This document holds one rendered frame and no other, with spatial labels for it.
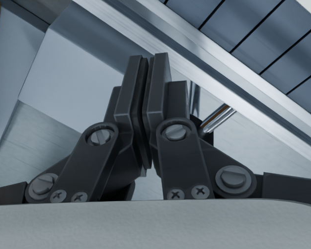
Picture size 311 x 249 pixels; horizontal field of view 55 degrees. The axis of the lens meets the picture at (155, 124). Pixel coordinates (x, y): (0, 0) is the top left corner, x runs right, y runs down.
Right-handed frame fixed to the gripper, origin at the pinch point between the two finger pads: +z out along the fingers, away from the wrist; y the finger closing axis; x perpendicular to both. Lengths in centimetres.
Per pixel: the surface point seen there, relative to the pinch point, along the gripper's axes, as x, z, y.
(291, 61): -8.6, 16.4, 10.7
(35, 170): -32.0, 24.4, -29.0
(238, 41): -6.2, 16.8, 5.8
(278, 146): -25.7, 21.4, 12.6
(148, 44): -1.7, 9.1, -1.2
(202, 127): -9.6, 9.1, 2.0
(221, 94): -6.0, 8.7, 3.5
